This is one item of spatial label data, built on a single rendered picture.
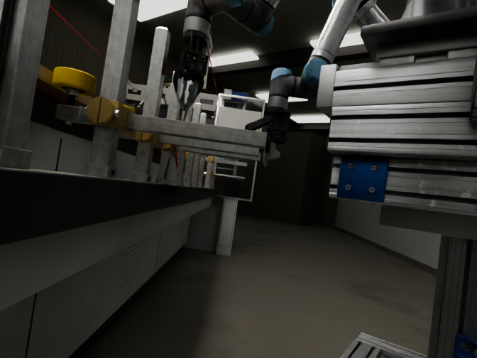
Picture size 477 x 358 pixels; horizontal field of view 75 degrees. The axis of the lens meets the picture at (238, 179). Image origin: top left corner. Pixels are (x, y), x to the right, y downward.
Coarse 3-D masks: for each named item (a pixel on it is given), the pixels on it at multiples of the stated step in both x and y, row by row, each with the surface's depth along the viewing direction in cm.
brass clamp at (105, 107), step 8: (88, 104) 56; (96, 104) 56; (104, 104) 56; (112, 104) 57; (120, 104) 59; (88, 112) 56; (96, 112) 56; (104, 112) 56; (112, 112) 57; (120, 112) 58; (128, 112) 64; (96, 120) 56; (104, 120) 56; (112, 120) 58; (120, 120) 60; (120, 128) 61; (128, 136) 69
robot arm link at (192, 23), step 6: (186, 18) 88; (192, 18) 86; (198, 18) 86; (186, 24) 87; (192, 24) 86; (198, 24) 86; (204, 24) 87; (186, 30) 87; (192, 30) 86; (198, 30) 86; (204, 30) 87
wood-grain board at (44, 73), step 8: (40, 72) 60; (48, 72) 63; (40, 80) 61; (48, 80) 63; (40, 88) 68; (48, 88) 67; (56, 88) 66; (56, 96) 73; (64, 96) 72; (80, 96) 76; (88, 96) 79; (80, 104) 79
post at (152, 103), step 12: (156, 36) 85; (168, 36) 87; (156, 48) 85; (168, 48) 88; (156, 60) 85; (156, 72) 85; (156, 84) 85; (156, 96) 85; (144, 108) 84; (156, 108) 85; (144, 144) 84; (144, 156) 84; (144, 168) 84
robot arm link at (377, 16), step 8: (368, 0) 111; (376, 0) 114; (360, 8) 112; (368, 8) 112; (376, 8) 112; (360, 16) 114; (368, 16) 112; (376, 16) 112; (384, 16) 112; (360, 24) 116; (368, 24) 113
